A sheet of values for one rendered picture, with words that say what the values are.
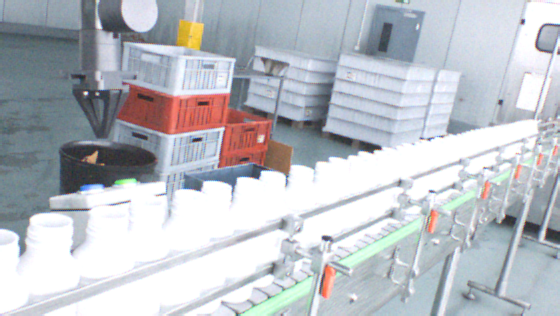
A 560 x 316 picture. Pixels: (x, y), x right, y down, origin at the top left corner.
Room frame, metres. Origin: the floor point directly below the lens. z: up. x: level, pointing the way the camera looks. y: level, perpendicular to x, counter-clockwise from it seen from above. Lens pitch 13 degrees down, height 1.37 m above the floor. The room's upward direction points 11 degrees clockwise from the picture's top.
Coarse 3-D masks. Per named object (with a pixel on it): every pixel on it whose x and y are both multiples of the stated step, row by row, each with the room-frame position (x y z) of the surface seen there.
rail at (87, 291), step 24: (504, 144) 2.01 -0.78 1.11; (432, 168) 1.33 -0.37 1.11; (312, 216) 0.83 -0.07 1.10; (384, 216) 1.11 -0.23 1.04; (240, 240) 0.67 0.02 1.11; (336, 240) 0.93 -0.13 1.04; (168, 264) 0.56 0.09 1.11; (96, 288) 0.48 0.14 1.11; (24, 312) 0.42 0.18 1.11; (48, 312) 0.44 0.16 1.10; (168, 312) 0.57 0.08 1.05
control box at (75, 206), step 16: (80, 192) 0.71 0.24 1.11; (96, 192) 0.71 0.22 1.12; (112, 192) 0.71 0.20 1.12; (128, 192) 0.73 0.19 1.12; (144, 192) 0.76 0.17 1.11; (160, 192) 0.78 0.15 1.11; (64, 208) 0.70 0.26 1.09; (80, 208) 0.68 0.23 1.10; (80, 224) 0.68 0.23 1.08; (80, 240) 0.68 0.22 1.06
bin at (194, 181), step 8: (224, 168) 1.58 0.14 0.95; (232, 168) 1.62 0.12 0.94; (240, 168) 1.65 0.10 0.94; (248, 168) 1.69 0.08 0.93; (256, 168) 1.70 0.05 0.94; (264, 168) 1.68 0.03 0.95; (184, 176) 1.44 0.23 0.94; (192, 176) 1.44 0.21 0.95; (200, 176) 1.49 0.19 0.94; (208, 176) 1.52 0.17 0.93; (216, 176) 1.56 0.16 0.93; (224, 176) 1.59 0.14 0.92; (232, 176) 1.62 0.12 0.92; (240, 176) 1.66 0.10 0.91; (248, 176) 1.69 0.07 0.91; (256, 176) 1.69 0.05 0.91; (288, 176) 1.64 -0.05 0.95; (184, 184) 1.44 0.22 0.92; (192, 184) 1.43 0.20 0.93; (200, 184) 1.41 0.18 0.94; (232, 184) 1.63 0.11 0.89; (232, 192) 1.37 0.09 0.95
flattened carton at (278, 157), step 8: (272, 144) 4.29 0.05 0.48; (280, 144) 4.25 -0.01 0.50; (272, 152) 4.30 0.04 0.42; (280, 152) 4.26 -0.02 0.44; (288, 152) 4.23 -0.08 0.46; (264, 160) 4.35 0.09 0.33; (272, 160) 4.31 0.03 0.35; (280, 160) 4.27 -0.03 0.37; (288, 160) 4.24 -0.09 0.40; (272, 168) 4.32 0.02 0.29; (280, 168) 4.28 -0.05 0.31; (288, 168) 4.24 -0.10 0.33
